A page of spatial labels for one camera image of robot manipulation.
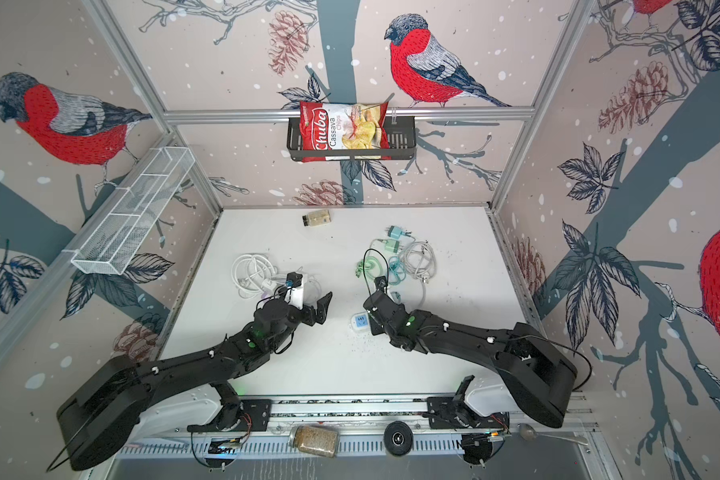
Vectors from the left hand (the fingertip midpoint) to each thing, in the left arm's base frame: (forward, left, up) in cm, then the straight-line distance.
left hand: (317, 290), depth 81 cm
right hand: (-4, -16, -11) cm, 20 cm away
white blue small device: (-4, -12, -12) cm, 17 cm away
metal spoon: (-32, -52, -13) cm, 63 cm away
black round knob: (-34, -20, -2) cm, 39 cm away
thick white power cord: (+14, +25, -14) cm, 32 cm away
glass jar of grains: (-33, -2, -10) cm, 34 cm away
